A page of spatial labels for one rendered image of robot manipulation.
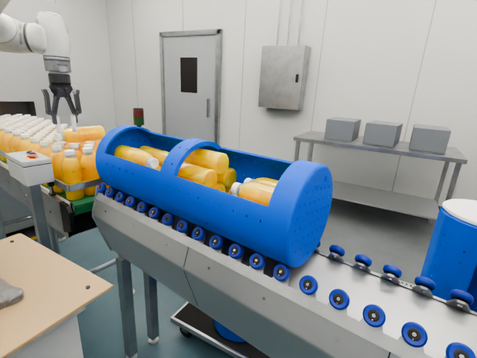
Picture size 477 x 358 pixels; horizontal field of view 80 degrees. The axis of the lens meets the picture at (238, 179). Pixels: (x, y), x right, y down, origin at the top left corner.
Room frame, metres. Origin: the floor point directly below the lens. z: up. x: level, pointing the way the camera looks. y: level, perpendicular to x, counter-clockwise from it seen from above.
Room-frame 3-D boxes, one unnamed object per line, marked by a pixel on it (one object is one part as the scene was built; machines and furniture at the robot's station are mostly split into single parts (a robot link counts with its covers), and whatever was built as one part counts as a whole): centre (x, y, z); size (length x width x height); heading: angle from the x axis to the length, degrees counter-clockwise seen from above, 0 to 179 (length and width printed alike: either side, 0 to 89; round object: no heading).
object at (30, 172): (1.13, 0.87, 1.05); 0.20 x 0.10 x 0.10; 53
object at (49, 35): (1.18, 0.74, 1.57); 0.13 x 0.11 x 0.16; 103
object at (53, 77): (1.19, 0.73, 1.38); 0.08 x 0.07 x 0.09; 143
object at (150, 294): (1.26, 0.44, 0.31); 0.06 x 0.06 x 0.63; 53
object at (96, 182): (1.29, 0.60, 0.96); 0.40 x 0.01 x 0.03; 143
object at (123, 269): (1.14, 0.52, 0.31); 0.06 x 0.06 x 0.63; 53
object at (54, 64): (1.19, 0.73, 1.46); 0.09 x 0.09 x 0.06
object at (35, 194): (1.13, 0.87, 0.50); 0.04 x 0.04 x 1.00; 53
